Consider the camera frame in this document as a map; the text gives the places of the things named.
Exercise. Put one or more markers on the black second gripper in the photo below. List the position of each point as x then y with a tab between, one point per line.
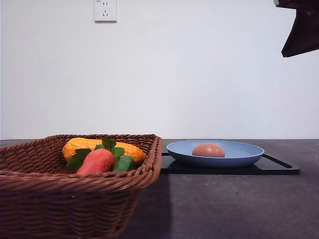
304	34

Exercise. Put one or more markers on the yellow toy corn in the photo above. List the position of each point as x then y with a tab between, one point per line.
74	144

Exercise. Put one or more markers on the white wall socket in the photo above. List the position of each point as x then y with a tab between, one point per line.
105	11

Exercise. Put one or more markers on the blue plate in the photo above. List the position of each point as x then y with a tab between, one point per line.
236	154

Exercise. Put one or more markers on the brown wicker basket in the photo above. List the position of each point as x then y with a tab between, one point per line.
40	198

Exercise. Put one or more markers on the black tray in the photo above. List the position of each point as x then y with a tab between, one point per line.
266	165

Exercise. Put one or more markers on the brown egg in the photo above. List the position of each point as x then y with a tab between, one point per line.
208	149

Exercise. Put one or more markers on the green toy leafy vegetable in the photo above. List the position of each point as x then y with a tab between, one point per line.
124	163

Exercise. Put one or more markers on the orange toy carrot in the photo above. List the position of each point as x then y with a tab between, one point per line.
96	161

